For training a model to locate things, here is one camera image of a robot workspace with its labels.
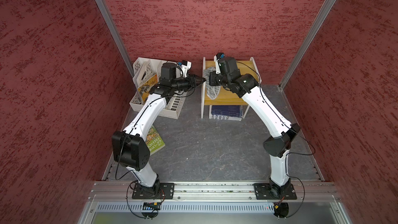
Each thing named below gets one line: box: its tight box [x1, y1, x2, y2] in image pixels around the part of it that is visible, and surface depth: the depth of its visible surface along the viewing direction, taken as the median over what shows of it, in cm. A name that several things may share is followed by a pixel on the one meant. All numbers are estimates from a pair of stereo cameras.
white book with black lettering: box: [210, 114, 243, 121], surface depth 101 cm
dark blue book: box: [211, 105, 244, 118], surface depth 99 cm
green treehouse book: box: [145, 124, 166, 156], surface depth 89 cm
